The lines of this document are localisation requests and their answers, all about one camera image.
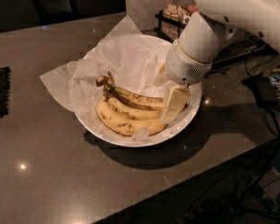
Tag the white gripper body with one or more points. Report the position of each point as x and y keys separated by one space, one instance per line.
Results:
x=184 y=66

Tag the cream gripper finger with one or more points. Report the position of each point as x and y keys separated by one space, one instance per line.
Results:
x=161 y=73
x=174 y=102

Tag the spotted banana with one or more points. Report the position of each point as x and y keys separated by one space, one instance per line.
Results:
x=129 y=98
x=130 y=112
x=124 y=126

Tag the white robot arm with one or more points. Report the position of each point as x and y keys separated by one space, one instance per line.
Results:
x=212 y=28

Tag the white bowl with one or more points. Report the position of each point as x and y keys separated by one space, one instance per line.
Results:
x=137 y=71

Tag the white paper liner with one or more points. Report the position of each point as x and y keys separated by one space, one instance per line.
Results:
x=68 y=84

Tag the black power adapter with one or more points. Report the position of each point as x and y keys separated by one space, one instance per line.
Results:
x=263 y=91

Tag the dark water dispenser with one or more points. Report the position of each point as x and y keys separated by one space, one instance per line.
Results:
x=55 y=11

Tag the black wire snack rack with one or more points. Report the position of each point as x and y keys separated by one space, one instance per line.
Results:
x=243 y=47

